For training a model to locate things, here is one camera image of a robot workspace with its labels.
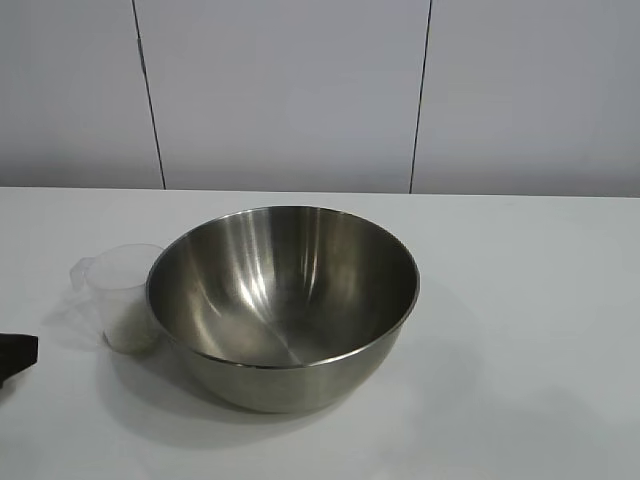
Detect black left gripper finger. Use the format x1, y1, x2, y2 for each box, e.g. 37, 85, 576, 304
0, 333, 40, 397

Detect clear plastic measuring cup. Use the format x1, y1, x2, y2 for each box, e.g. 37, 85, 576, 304
68, 242, 164, 357

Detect stainless steel mixing bowl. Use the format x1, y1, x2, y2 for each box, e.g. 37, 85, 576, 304
144, 204, 422, 415

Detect white rice grains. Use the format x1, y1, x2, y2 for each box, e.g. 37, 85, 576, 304
104, 309, 161, 357

